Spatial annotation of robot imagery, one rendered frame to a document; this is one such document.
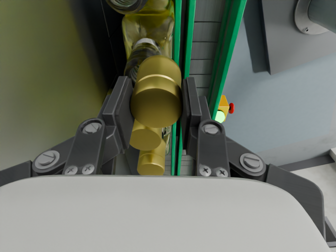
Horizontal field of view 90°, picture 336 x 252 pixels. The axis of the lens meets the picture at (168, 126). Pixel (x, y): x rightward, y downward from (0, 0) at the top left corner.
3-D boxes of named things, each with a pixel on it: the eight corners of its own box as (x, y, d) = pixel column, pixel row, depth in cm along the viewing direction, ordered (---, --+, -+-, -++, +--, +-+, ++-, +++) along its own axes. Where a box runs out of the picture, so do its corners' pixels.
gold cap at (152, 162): (157, 153, 25) (155, 181, 22) (136, 145, 24) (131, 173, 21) (170, 141, 23) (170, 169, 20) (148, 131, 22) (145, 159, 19)
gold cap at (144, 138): (130, 99, 18) (122, 128, 15) (163, 99, 18) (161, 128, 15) (135, 123, 21) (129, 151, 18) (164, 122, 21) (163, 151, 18)
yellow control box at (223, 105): (205, 93, 61) (208, 106, 56) (226, 94, 61) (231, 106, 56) (202, 108, 66) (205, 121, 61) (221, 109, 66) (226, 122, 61)
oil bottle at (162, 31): (142, -10, 30) (113, 22, 15) (173, -9, 30) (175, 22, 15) (144, 25, 34) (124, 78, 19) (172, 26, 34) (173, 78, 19)
